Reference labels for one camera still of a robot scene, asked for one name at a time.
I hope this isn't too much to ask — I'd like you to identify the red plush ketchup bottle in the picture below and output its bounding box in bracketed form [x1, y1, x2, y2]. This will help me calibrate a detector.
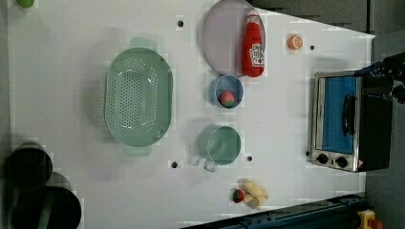
[242, 10, 265, 77]

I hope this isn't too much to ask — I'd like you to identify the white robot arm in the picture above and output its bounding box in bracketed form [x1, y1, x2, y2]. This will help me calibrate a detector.
[353, 52, 405, 104]

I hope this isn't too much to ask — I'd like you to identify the lilac round plate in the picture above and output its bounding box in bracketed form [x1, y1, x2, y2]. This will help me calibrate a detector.
[202, 0, 266, 77]

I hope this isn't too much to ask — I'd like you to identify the red green plush ball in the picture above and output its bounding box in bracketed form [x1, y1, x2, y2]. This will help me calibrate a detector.
[219, 91, 236, 108]

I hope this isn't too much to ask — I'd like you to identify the green oval colander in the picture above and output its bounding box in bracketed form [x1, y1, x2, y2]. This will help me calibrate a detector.
[104, 37, 174, 156]

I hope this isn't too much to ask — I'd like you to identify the red plush strawberry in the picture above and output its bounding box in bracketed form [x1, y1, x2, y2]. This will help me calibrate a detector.
[232, 189, 245, 203]

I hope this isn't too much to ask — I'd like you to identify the yellow plush toy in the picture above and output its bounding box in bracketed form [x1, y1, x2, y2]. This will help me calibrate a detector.
[240, 178, 268, 210]

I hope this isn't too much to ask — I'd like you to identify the orange slice toy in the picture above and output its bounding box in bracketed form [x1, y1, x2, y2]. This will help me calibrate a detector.
[288, 34, 303, 51]

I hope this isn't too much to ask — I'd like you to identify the silver black toaster oven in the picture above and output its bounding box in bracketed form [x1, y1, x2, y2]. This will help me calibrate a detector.
[309, 72, 393, 173]

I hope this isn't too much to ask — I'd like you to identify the black cylinder container lower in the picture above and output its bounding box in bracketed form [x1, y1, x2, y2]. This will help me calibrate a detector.
[11, 186, 82, 229]

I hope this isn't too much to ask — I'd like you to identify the black cylinder container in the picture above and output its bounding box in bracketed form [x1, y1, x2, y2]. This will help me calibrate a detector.
[11, 186, 82, 229]
[4, 141, 53, 191]

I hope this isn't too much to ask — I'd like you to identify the black cylinder container upper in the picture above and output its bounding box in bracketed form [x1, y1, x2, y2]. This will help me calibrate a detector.
[4, 141, 53, 191]

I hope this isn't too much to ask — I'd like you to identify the yellow red emergency button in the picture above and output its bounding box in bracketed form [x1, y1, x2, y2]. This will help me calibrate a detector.
[357, 210, 384, 229]

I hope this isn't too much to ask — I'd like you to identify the green object at edge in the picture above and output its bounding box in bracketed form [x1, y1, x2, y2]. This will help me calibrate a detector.
[16, 0, 34, 9]

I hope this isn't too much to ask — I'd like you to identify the green mug with handle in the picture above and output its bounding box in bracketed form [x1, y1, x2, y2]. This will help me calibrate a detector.
[197, 124, 242, 173]

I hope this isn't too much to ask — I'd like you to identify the blue metal rail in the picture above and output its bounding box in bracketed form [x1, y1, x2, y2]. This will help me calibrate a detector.
[183, 195, 368, 229]

